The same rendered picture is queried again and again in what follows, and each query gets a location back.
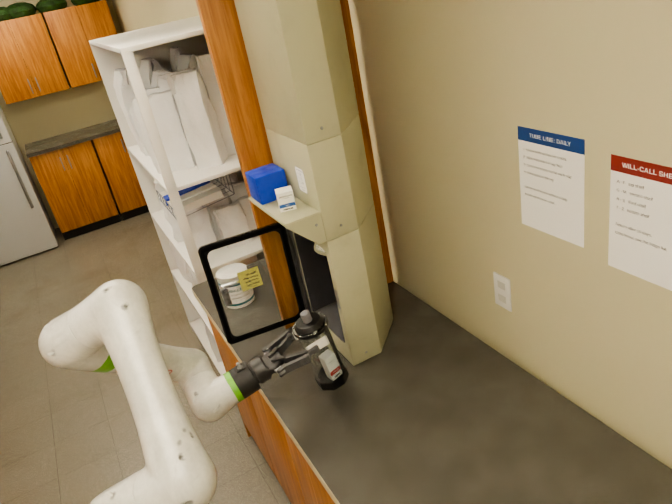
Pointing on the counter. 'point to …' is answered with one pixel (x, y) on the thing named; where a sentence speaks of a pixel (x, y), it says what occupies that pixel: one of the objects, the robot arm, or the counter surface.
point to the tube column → (299, 66)
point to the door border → (289, 272)
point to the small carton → (285, 199)
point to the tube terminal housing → (344, 232)
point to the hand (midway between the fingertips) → (313, 335)
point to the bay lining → (315, 274)
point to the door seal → (216, 292)
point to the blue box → (265, 182)
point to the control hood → (297, 219)
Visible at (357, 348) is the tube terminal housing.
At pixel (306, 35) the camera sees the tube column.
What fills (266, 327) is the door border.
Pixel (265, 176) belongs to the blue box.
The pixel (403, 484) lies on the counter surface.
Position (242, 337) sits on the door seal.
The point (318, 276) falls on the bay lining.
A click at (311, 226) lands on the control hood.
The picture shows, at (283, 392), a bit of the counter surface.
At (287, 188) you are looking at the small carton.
